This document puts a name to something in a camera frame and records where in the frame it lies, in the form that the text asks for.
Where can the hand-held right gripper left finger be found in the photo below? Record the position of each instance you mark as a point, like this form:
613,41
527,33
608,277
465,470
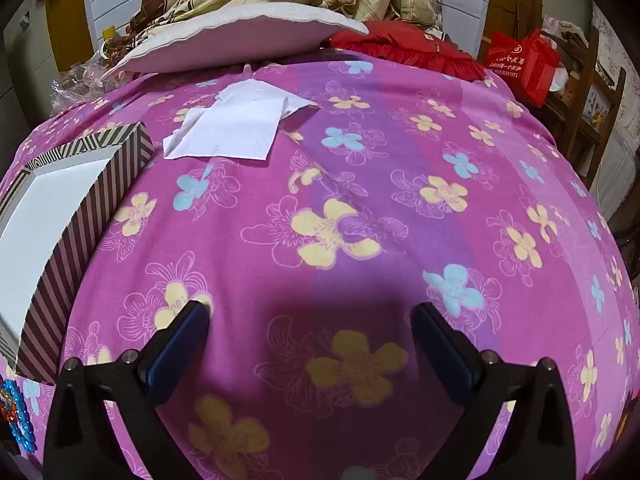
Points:
180,345

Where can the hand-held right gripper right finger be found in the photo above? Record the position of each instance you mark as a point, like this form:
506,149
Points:
445,355

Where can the striped cardboard box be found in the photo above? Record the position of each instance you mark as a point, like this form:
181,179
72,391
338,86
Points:
75,260

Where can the pink floral bedsheet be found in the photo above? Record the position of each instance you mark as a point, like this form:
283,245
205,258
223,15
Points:
350,160

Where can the white paper sheet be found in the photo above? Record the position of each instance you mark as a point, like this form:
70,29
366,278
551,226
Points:
235,125

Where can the clear plastic bags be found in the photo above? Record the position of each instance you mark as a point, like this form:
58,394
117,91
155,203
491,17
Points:
80,82

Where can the wooden chair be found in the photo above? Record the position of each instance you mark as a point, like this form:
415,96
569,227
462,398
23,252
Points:
585,110

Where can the red shopping bag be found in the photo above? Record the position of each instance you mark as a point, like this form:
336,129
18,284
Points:
520,67

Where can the white pillow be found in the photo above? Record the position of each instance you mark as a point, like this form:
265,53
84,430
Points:
225,35

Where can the red pillow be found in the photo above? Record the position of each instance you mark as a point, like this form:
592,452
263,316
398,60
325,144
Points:
400,42

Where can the grey refrigerator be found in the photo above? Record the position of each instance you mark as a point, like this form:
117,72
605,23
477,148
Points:
30,60

